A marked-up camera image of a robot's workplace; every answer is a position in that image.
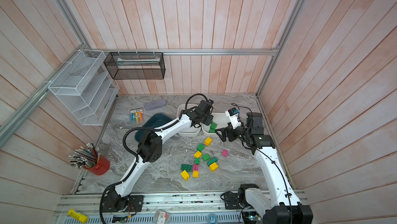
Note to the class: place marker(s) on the green long lego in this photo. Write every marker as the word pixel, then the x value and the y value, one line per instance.
pixel 212 160

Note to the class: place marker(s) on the red pencil cup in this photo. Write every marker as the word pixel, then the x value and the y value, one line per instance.
pixel 89 158

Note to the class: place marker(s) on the white bin middle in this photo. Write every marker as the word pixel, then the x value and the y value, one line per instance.
pixel 191 131

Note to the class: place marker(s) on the grey fabric pouch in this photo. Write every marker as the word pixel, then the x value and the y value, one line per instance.
pixel 155 104

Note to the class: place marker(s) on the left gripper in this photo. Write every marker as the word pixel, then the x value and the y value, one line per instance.
pixel 209 120

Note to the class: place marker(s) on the yellow lego right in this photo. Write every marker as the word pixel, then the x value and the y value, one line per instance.
pixel 213 167

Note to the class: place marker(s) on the white bin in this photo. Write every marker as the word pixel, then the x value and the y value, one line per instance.
pixel 220 119
pixel 191 131

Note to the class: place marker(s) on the yellow lego front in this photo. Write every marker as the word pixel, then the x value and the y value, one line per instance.
pixel 185 175

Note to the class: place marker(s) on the yellow lego near bins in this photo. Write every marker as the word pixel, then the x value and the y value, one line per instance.
pixel 208 141

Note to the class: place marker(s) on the white wire mesh shelf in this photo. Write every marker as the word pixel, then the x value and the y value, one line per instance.
pixel 85 89

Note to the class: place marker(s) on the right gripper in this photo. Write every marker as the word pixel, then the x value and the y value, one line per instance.
pixel 224 130

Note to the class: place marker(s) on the rainbow colour card pack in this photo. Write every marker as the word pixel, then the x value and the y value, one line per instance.
pixel 136 115

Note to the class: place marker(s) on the dark green flat lego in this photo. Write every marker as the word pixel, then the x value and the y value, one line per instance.
pixel 186 167

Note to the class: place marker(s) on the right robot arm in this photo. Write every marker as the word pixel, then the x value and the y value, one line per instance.
pixel 282 206

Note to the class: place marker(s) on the yellow lego centre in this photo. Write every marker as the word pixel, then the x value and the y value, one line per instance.
pixel 197 154

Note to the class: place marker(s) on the black mesh basket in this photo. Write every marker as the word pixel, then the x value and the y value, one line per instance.
pixel 135 65

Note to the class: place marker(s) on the teal plastic bin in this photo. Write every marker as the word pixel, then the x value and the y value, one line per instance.
pixel 157 120

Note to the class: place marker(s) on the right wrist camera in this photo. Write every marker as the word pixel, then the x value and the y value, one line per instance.
pixel 233 115

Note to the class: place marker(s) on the green lego top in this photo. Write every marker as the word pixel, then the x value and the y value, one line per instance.
pixel 213 126

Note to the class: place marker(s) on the green lego centre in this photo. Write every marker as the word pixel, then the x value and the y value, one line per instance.
pixel 206 157

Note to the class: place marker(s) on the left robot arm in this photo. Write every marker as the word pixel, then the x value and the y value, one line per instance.
pixel 198 110

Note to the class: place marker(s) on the white bin right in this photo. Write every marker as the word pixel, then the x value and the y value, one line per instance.
pixel 220 119

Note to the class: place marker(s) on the pink lego far right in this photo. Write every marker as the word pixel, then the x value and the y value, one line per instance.
pixel 225 152

